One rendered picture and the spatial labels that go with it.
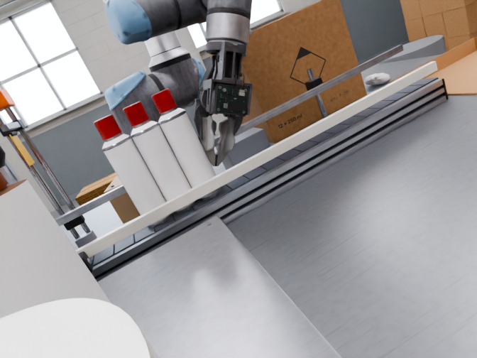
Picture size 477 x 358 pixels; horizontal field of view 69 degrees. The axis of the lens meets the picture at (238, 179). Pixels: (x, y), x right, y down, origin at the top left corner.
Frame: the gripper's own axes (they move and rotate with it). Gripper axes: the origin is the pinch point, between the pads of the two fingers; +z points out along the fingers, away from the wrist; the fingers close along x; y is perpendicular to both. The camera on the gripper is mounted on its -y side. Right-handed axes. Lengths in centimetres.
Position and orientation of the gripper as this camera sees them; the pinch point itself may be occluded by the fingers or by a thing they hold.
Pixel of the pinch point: (214, 158)
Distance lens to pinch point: 65.7
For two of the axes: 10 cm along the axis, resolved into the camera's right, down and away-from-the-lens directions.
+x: 9.4, 0.2, 3.3
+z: -0.9, 9.8, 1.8
